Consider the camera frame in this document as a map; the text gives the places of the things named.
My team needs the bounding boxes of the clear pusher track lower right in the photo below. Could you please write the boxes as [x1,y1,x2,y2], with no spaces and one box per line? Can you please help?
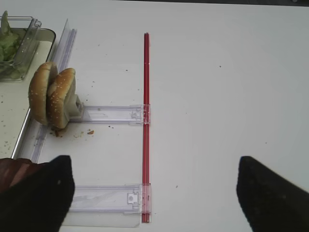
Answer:
[70,184,151,214]

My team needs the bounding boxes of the clear plastic salad container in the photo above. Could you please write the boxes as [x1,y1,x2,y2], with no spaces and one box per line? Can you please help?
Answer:
[0,12,42,81]

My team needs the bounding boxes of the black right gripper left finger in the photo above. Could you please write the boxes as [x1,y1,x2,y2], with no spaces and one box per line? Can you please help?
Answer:
[0,155,75,232]

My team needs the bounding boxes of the right clear divider rail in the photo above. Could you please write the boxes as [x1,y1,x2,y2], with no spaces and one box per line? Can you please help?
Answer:
[31,20,77,163]

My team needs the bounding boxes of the clear pusher track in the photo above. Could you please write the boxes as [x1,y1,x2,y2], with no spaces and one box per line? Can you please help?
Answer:
[70,105,150,124]
[70,184,151,214]

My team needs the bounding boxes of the rear sesame bun top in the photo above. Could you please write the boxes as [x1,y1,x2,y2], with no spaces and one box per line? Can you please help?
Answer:
[28,62,58,125]

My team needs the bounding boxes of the metal baking tray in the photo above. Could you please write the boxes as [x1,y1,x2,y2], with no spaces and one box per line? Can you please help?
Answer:
[0,29,56,158]

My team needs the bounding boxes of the white bun pusher block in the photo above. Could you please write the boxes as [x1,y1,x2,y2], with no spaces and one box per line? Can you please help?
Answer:
[68,94,84,119]

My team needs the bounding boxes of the right red rail strip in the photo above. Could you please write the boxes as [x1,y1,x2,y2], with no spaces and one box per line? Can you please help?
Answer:
[141,33,150,223]

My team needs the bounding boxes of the front sesame bun top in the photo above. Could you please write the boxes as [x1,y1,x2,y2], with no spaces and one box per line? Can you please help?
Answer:
[47,68,76,129]

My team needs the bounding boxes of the clear pusher track upper right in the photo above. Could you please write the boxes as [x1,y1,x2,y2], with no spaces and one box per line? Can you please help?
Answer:
[70,105,150,124]

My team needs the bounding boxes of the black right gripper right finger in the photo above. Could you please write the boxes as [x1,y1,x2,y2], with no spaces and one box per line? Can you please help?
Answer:
[236,156,309,232]

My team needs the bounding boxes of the green lettuce pile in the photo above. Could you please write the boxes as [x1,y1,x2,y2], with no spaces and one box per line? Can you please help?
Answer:
[0,11,21,62]

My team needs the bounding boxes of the sesame bun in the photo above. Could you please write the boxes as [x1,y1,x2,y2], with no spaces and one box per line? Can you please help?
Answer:
[28,62,58,125]
[47,68,76,129]

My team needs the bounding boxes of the dark red meat patties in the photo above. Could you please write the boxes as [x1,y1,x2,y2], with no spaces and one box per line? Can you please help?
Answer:
[0,158,43,192]

